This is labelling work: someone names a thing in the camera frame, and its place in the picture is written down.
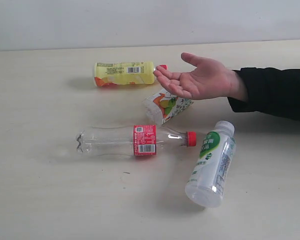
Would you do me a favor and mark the open bare human hand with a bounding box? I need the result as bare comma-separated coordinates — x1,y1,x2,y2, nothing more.
153,52,248,102

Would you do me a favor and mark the crushed fruit label bottle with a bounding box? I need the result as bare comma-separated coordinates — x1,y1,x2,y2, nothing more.
142,88,194,125

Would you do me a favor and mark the black sleeved forearm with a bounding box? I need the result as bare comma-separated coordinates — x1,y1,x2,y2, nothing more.
228,67,300,121

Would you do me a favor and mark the white green label bottle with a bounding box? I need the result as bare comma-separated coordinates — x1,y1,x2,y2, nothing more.
185,121,236,208

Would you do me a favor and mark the yellow label bottle red cap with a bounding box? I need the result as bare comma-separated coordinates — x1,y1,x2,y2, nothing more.
93,61,157,87

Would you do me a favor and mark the clear cola bottle red label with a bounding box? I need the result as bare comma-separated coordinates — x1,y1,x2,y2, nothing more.
75,124,197,157

